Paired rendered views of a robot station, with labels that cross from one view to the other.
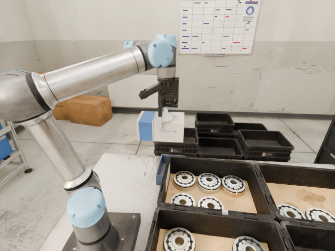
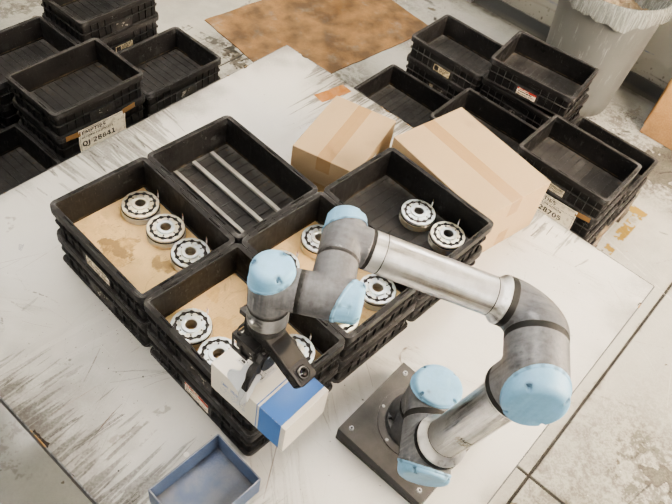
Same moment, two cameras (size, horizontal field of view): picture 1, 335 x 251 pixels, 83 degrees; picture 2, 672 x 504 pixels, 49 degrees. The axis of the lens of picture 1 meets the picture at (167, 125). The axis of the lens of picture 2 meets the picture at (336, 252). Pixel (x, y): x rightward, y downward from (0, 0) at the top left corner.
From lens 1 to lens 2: 1.69 m
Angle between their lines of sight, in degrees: 100
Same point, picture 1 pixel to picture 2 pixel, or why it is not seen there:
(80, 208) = (446, 375)
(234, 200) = (215, 317)
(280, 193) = (141, 280)
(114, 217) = (378, 450)
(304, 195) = (119, 257)
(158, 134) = not seen: hidden behind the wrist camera
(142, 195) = (302, 483)
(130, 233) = (369, 406)
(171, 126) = not seen: hidden behind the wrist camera
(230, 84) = not seen: outside the picture
